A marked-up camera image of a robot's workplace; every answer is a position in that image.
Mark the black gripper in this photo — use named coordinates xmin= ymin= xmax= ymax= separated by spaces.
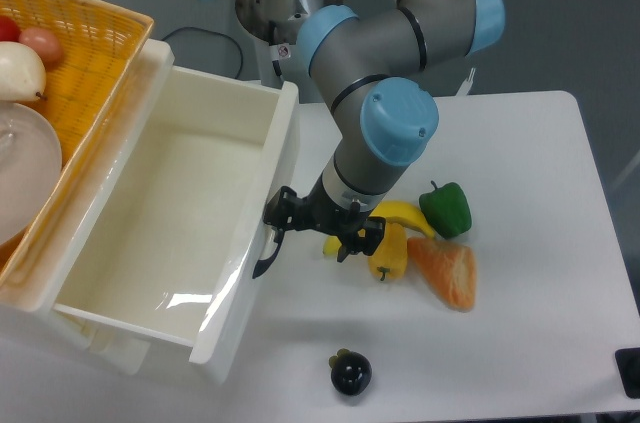
xmin=263 ymin=186 xmax=386 ymax=263

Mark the green bell pepper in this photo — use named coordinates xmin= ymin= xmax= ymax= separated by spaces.
xmin=419 ymin=181 xmax=472 ymax=239

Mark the white drawer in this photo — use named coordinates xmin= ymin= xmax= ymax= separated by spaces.
xmin=54 ymin=67 xmax=299 ymax=383

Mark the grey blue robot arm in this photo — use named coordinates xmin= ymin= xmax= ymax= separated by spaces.
xmin=254 ymin=0 xmax=505 ymax=258

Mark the white drawer cabinet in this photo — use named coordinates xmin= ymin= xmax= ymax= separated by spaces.
xmin=1 ymin=40 xmax=174 ymax=374

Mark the yellow bell pepper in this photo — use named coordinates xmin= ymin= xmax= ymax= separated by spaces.
xmin=368 ymin=223 xmax=408 ymax=282

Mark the yellow banana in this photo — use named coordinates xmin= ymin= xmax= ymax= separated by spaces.
xmin=323 ymin=200 xmax=436 ymax=256

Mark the orange bread slice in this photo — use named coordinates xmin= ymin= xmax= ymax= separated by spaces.
xmin=407 ymin=237 xmax=477 ymax=312

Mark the dark purple mangosteen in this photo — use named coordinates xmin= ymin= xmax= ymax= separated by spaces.
xmin=329 ymin=348 xmax=373 ymax=396

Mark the orange woven basket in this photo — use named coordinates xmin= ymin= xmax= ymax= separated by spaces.
xmin=1 ymin=0 xmax=154 ymax=282

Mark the white plate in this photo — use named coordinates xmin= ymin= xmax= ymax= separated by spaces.
xmin=1 ymin=102 xmax=62 ymax=244

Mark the black corner object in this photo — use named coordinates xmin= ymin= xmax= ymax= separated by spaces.
xmin=615 ymin=347 xmax=640 ymax=399

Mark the white pear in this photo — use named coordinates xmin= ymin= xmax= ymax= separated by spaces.
xmin=0 ymin=41 xmax=47 ymax=102

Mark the red tomato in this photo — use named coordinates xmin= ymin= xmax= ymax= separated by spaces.
xmin=0 ymin=15 xmax=21 ymax=42

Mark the white metal base frame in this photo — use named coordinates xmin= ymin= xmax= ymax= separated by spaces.
xmin=456 ymin=67 xmax=476 ymax=96

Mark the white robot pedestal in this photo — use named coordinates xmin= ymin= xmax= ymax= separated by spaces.
xmin=235 ymin=0 xmax=343 ymax=103

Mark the black cable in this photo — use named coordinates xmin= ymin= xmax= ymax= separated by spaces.
xmin=160 ymin=26 xmax=245 ymax=82

